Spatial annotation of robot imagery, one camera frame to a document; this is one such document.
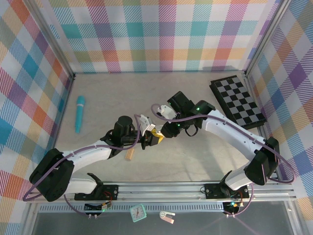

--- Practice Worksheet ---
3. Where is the teal pen with white band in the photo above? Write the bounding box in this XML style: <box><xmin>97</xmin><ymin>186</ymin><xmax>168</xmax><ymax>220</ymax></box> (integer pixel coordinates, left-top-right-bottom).
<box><xmin>74</xmin><ymin>95</ymin><xmax>86</xmax><ymax>134</ymax></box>

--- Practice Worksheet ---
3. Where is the black grey chessboard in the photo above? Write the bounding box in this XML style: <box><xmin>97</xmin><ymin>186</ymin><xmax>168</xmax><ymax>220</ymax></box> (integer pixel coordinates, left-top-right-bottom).
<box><xmin>209</xmin><ymin>75</ymin><xmax>268</xmax><ymax>130</ymax></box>

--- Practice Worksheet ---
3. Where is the mint green alarm clock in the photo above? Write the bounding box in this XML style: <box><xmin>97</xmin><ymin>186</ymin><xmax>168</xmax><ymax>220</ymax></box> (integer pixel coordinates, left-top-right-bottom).
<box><xmin>129</xmin><ymin>203</ymin><xmax>148</xmax><ymax>223</ymax></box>

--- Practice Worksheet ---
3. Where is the small black circuit module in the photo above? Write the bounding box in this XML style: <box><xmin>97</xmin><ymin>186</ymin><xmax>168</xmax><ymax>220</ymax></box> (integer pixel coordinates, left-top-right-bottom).
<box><xmin>223</xmin><ymin>200</ymin><xmax>243</xmax><ymax>213</ymax></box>
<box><xmin>84</xmin><ymin>201</ymin><xmax>113</xmax><ymax>213</ymax></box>

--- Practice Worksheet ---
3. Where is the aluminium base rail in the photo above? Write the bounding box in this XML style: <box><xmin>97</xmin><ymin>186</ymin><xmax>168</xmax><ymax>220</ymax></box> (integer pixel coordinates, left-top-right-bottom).
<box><xmin>26</xmin><ymin>180</ymin><xmax>298</xmax><ymax>204</ymax></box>

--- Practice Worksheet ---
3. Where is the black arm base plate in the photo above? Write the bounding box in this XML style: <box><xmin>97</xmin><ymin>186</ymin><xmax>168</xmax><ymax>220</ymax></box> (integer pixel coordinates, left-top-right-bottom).
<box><xmin>203</xmin><ymin>183</ymin><xmax>250</xmax><ymax>199</ymax></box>
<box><xmin>74</xmin><ymin>185</ymin><xmax>120</xmax><ymax>201</ymax></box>

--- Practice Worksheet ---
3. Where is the slotted grey cable tray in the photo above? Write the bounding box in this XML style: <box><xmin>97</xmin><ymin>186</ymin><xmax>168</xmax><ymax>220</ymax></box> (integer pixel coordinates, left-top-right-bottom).
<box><xmin>38</xmin><ymin>204</ymin><xmax>227</xmax><ymax>213</ymax></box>

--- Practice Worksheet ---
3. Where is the aluminium frame post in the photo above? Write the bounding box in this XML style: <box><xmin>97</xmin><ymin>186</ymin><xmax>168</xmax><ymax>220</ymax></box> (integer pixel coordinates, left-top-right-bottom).
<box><xmin>24</xmin><ymin>0</ymin><xmax>76</xmax><ymax>81</ymax></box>
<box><xmin>243</xmin><ymin>0</ymin><xmax>293</xmax><ymax>78</ymax></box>

